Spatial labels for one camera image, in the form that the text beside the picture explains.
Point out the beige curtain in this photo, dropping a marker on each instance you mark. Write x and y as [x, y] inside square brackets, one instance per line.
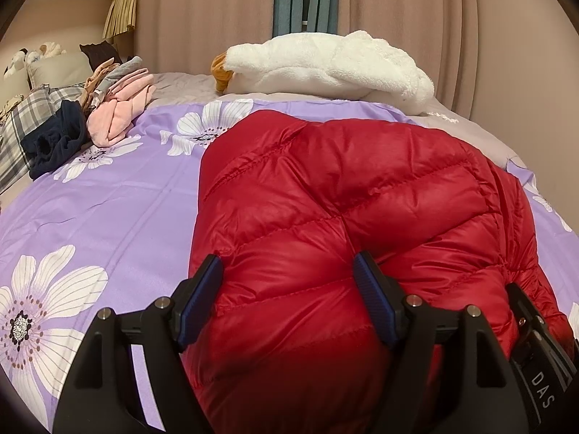
[203, 9]

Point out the small plush toys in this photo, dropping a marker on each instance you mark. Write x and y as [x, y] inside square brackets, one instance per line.
[34, 56]

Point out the purple floral bed sheet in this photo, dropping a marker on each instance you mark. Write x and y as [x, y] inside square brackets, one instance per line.
[113, 217]

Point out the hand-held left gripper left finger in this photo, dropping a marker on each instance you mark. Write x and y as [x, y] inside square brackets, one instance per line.
[201, 303]

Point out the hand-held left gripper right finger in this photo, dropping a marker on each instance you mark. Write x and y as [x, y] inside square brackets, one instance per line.
[373, 298]

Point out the beige pillow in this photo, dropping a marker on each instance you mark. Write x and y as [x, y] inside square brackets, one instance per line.
[59, 68]

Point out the dark brown cloth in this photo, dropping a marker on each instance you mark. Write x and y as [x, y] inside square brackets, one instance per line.
[102, 54]

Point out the grey striped clothes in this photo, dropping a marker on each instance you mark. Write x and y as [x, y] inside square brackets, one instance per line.
[113, 72]

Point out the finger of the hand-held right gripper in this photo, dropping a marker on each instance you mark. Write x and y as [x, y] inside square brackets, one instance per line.
[520, 303]

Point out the plaid blanket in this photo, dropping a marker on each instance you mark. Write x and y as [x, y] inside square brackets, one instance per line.
[18, 122]

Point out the red quilted down jacket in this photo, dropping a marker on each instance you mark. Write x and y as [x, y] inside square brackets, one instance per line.
[339, 199]

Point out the navy blue cloth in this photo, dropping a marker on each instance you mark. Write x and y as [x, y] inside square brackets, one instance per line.
[59, 140]

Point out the pink folded clothes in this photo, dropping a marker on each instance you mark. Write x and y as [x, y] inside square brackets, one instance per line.
[120, 108]

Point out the white plush goose toy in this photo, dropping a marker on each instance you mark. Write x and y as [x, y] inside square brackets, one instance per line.
[325, 68]

